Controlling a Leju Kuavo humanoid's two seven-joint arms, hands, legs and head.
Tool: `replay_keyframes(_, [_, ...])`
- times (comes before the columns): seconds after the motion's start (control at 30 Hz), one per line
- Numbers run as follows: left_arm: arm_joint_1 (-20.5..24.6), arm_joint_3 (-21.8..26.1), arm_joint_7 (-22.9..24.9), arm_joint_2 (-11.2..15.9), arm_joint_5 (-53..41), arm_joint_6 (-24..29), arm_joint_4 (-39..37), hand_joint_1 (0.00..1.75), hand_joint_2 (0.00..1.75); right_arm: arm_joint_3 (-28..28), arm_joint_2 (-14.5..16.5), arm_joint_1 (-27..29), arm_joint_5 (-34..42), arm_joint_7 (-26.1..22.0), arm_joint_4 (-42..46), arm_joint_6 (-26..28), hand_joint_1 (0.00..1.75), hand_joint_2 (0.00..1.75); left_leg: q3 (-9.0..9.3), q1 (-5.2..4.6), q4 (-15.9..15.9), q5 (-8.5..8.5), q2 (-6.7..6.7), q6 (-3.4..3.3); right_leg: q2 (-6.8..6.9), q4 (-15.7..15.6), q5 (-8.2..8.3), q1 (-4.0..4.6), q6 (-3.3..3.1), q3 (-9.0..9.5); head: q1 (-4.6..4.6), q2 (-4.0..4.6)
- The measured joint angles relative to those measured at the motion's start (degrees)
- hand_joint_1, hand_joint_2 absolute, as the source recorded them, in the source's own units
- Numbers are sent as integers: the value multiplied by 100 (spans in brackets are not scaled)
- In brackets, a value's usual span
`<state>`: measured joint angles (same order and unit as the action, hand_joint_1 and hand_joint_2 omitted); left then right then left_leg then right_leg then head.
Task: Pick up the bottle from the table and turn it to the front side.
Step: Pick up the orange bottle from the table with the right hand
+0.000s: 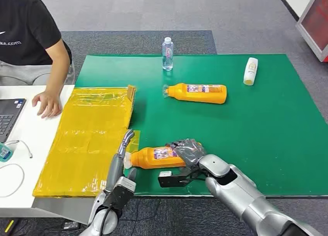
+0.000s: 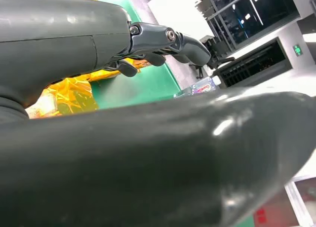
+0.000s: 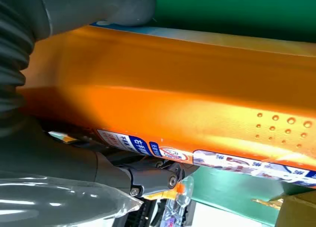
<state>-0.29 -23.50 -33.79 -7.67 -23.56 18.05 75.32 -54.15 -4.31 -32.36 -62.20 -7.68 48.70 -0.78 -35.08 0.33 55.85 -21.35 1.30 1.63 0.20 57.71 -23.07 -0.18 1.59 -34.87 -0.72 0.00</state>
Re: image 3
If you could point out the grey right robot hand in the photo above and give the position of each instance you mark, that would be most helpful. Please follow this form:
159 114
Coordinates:
49 173

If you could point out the clear water bottle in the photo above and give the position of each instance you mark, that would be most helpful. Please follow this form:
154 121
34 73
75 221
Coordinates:
172 215

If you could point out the green table mat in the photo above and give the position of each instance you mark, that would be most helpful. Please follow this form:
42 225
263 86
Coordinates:
234 9

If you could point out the yellow padded envelope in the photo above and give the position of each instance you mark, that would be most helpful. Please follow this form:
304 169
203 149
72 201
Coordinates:
296 212

